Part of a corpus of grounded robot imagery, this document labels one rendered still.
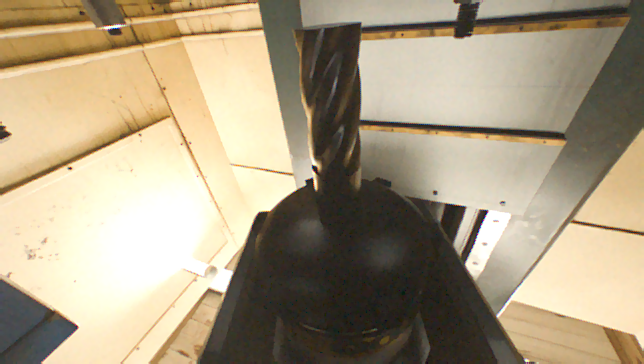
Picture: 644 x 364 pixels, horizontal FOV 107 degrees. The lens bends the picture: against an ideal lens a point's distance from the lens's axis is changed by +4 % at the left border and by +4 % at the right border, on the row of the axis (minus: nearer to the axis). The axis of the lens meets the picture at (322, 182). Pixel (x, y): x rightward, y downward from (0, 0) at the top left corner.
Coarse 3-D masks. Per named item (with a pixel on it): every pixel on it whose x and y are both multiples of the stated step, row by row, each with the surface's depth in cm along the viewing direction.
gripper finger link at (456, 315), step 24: (432, 216) 8; (432, 264) 7; (456, 264) 6; (432, 288) 7; (456, 288) 6; (432, 312) 7; (456, 312) 5; (480, 312) 5; (432, 336) 7; (456, 336) 6; (480, 336) 5; (504, 336) 5; (456, 360) 6; (480, 360) 5; (504, 360) 5
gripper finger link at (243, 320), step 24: (240, 264) 7; (240, 288) 6; (216, 312) 6; (240, 312) 6; (264, 312) 7; (216, 336) 5; (240, 336) 5; (264, 336) 7; (216, 360) 5; (240, 360) 5; (264, 360) 7
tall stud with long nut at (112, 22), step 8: (88, 0) 23; (96, 0) 23; (104, 0) 23; (112, 0) 24; (88, 8) 23; (96, 8) 23; (104, 8) 24; (112, 8) 24; (96, 16) 24; (104, 16) 24; (112, 16) 24; (120, 16) 25; (96, 24) 24; (104, 24) 24; (112, 24) 24; (120, 24) 25; (112, 32) 25; (120, 32) 25
